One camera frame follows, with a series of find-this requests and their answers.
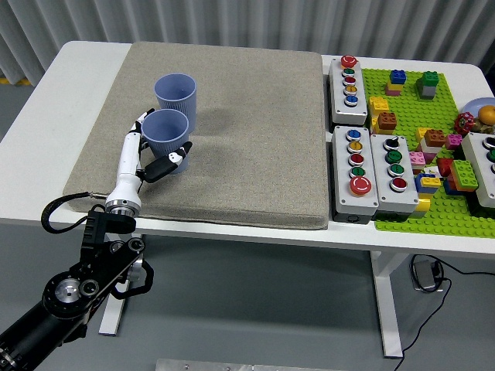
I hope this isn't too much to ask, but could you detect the grey box black selector switch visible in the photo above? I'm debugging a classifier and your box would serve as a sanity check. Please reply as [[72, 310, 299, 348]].
[[370, 133, 421, 222]]

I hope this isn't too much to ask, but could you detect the blue ribbed cup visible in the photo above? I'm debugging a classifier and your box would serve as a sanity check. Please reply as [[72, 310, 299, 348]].
[[153, 73, 198, 132], [141, 108, 190, 175]]

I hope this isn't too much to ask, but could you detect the grey power adapter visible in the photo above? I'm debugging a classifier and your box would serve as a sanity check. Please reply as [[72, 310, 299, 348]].
[[412, 259, 440, 291]]

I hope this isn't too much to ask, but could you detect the black power cable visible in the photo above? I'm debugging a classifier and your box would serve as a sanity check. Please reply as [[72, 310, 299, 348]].
[[394, 254, 495, 371]]

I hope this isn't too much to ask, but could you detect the grey-brown cushion mat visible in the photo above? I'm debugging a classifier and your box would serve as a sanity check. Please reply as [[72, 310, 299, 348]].
[[62, 41, 330, 231]]

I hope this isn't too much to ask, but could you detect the white table leg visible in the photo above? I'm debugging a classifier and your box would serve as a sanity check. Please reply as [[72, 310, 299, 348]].
[[98, 230, 141, 336], [369, 250, 405, 359]]

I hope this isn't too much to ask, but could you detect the light blue plate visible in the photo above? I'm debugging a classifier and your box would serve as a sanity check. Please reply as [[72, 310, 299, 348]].
[[463, 97, 495, 117]]

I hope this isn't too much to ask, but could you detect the red toy block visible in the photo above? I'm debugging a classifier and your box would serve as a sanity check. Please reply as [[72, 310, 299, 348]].
[[436, 157, 454, 179]]

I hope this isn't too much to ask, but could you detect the orange white yellow block stack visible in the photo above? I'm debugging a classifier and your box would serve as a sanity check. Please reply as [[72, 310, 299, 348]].
[[415, 127, 446, 154]]

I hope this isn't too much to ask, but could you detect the brown toy block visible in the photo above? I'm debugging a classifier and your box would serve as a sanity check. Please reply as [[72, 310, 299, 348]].
[[377, 111, 398, 131]]

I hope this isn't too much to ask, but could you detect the grey box large red button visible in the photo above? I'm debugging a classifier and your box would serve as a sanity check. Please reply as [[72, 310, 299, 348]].
[[331, 125, 380, 224]]

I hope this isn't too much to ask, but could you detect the lime green toy block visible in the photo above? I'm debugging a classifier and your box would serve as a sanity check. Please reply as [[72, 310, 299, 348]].
[[450, 158, 480, 192]]

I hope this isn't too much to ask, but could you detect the red toy flower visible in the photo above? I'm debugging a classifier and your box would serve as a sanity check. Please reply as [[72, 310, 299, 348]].
[[454, 111, 476, 136]]

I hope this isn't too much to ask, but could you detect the green studded baseplate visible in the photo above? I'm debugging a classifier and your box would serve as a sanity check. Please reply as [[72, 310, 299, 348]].
[[360, 68, 495, 236]]

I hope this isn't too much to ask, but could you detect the grey five-button control box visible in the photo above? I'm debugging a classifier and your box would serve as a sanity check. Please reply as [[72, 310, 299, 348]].
[[327, 55, 369, 127]]

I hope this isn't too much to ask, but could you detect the grey button box dark base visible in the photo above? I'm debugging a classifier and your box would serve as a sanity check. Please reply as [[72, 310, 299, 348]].
[[459, 132, 495, 209]]

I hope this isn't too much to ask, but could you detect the blue orange block stack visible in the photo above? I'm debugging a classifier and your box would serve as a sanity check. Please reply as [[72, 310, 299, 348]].
[[442, 175, 471, 196]]

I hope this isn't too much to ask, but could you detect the yellow cylinder block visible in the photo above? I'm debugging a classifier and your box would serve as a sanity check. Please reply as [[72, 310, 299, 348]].
[[412, 192, 432, 220]]

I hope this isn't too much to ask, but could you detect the light pink toy block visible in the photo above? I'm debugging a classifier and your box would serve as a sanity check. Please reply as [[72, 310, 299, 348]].
[[408, 151, 438, 175]]

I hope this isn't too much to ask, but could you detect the blue yellow pink block stack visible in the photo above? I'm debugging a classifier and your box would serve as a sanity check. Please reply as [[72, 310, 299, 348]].
[[384, 69, 408, 97]]

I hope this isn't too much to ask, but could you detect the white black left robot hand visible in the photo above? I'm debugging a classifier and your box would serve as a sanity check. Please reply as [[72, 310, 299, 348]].
[[104, 107, 193, 212]]

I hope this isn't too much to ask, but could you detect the green grey block stack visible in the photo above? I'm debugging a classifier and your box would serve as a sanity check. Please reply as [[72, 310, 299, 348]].
[[415, 71, 441, 101]]

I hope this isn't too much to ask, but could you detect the brown toy food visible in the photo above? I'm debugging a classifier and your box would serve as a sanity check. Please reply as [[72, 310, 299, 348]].
[[473, 117, 495, 134]]

